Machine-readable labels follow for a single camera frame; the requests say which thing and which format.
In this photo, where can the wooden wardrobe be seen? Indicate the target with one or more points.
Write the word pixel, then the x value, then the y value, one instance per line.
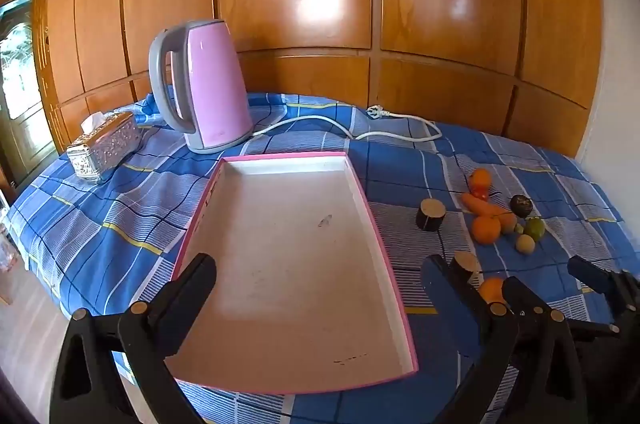
pixel 300 4

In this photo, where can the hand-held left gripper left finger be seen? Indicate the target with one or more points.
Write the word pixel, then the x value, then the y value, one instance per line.
pixel 192 284

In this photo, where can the small orange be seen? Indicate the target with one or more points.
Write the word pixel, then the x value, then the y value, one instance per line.
pixel 492 290
pixel 486 230

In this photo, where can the pale yellow round fruit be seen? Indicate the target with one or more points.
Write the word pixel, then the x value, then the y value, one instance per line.
pixel 525 245

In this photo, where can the dark-bark cut log piece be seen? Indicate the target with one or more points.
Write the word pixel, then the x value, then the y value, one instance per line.
pixel 431 215
pixel 465 264

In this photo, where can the orange carrot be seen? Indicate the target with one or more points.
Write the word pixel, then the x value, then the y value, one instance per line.
pixel 482 206

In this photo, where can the large orange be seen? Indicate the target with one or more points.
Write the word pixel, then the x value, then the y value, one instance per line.
pixel 481 178

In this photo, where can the dark brown round fruit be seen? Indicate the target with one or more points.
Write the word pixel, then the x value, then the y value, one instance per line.
pixel 520 205

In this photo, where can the blue plaid blanket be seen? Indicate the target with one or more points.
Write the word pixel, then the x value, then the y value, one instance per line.
pixel 100 214

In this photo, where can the wooden glass door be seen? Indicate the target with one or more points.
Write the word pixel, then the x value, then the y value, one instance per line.
pixel 20 79

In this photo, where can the green lime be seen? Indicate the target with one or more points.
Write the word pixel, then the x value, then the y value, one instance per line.
pixel 536 229

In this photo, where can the pink electric kettle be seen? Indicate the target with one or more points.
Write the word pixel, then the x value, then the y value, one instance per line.
pixel 210 94

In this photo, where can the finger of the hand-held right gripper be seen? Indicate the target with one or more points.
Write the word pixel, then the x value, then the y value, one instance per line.
pixel 522 294
pixel 590 276

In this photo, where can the silver embossed tissue box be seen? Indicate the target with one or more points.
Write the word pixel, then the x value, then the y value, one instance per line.
pixel 100 149

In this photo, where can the red-orange tomato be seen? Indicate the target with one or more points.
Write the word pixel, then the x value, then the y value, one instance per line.
pixel 481 194

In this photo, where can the pink-rimmed white tray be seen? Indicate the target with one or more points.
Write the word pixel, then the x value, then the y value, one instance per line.
pixel 290 254

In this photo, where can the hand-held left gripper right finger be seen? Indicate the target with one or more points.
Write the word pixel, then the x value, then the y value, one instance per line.
pixel 442 291

